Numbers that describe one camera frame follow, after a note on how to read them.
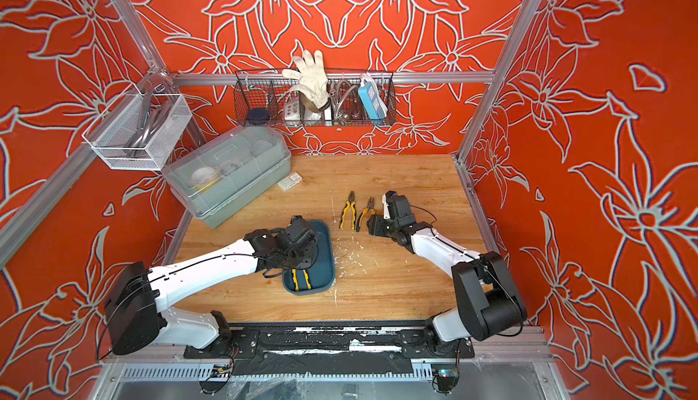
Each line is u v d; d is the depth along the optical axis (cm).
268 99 103
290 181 110
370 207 101
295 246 62
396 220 70
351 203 103
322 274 85
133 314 39
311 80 89
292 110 94
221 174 90
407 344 72
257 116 96
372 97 86
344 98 83
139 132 76
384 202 85
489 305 43
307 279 83
